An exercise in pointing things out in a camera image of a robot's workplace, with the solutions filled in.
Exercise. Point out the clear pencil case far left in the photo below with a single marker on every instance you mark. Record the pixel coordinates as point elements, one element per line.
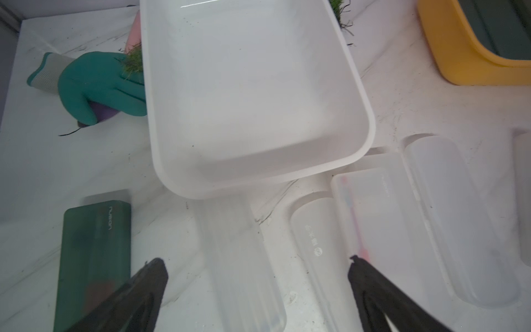
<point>243,281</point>

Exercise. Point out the pink object behind box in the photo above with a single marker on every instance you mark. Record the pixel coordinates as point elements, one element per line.
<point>134,37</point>

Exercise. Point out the green artificial grass mat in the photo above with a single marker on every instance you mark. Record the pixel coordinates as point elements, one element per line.
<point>133,63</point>

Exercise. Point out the yellow plastic storage box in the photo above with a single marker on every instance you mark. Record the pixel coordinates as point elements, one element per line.
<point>460,57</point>

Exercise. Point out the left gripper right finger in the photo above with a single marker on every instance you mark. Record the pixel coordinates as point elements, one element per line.
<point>380,302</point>

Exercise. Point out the clear pencil case lower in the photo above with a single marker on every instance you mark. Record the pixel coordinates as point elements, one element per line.
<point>319,240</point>

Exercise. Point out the white plastic storage box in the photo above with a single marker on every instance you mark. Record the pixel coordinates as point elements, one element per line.
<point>244,93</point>

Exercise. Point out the purple object under glove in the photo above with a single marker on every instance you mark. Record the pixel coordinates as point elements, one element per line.
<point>102,113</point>

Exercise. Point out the green rubber glove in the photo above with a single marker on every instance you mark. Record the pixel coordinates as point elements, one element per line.
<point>95,76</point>

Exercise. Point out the clear pencil case with pink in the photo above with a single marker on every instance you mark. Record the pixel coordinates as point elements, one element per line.
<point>381,223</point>

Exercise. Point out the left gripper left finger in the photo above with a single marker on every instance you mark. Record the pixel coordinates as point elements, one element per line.
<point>134,306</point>

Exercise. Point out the clear pencil case right middle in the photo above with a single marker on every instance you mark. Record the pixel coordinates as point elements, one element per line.
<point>470,249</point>

